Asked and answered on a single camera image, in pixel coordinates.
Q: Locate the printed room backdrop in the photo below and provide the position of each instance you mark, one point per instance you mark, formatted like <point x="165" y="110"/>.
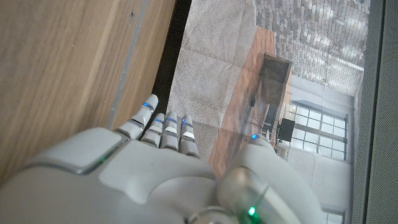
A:
<point x="211" y="62"/>

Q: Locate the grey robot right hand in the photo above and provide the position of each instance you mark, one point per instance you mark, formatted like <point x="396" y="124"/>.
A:
<point x="140" y="186"/>

